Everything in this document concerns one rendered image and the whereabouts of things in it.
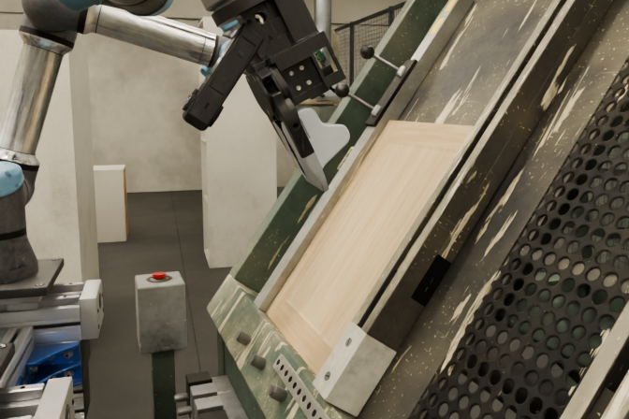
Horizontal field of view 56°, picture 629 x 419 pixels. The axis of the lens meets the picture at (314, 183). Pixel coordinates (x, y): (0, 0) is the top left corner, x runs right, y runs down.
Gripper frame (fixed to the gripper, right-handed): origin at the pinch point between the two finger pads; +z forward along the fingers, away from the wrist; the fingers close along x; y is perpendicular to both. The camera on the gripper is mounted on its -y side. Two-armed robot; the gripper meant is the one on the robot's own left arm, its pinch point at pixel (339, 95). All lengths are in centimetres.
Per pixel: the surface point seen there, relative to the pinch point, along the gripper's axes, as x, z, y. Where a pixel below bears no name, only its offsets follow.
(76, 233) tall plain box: 30, -18, 214
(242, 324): 62, 7, 9
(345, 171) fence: 20.5, 8.1, -6.0
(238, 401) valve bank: 79, 11, 2
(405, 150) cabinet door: 17.0, 10.5, -24.7
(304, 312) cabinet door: 57, 11, -11
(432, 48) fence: -15.5, 9.5, -19.9
